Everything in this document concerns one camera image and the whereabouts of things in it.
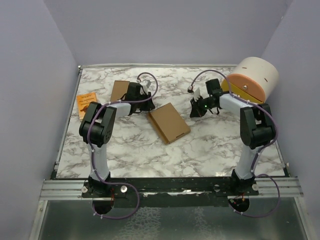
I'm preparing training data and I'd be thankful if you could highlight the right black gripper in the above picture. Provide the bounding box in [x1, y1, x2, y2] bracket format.
[189, 95, 215, 118]

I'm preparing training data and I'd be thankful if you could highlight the brown cardboard box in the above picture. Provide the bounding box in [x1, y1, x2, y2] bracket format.
[146, 103, 191, 145]

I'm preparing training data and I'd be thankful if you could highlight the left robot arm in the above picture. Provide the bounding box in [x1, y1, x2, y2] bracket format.
[79, 80, 155, 198]

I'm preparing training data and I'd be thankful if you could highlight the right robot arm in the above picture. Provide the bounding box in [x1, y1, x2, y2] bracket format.
[187, 78, 276, 196]

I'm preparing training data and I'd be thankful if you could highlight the small folded cardboard box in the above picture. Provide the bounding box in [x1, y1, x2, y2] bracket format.
[110, 80, 130, 102]

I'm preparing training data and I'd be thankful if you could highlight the orange book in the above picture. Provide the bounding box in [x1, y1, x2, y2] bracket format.
[76, 92, 97, 120]

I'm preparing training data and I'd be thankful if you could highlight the white cylinder with coloured base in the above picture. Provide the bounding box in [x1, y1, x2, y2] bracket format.
[221, 57, 280, 104]

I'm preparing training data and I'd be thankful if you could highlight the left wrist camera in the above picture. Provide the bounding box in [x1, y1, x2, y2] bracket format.
[137, 79, 151, 94]

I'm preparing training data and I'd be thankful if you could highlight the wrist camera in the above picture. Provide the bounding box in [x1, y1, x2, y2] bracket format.
[137, 79, 151, 94]
[187, 85, 202, 102]

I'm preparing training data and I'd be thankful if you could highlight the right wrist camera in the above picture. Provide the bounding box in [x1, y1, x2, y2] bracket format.
[187, 85, 202, 102]

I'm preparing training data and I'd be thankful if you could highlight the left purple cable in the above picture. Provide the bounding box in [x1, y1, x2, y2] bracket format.
[89, 72, 160, 221]

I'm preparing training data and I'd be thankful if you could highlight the purple cable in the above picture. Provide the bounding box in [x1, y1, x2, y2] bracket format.
[191, 69, 281, 219]
[89, 72, 160, 221]

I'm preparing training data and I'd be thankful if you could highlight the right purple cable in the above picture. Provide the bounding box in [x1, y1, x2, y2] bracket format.
[191, 69, 281, 219]

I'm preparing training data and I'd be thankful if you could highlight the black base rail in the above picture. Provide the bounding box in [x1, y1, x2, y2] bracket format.
[81, 176, 259, 214]

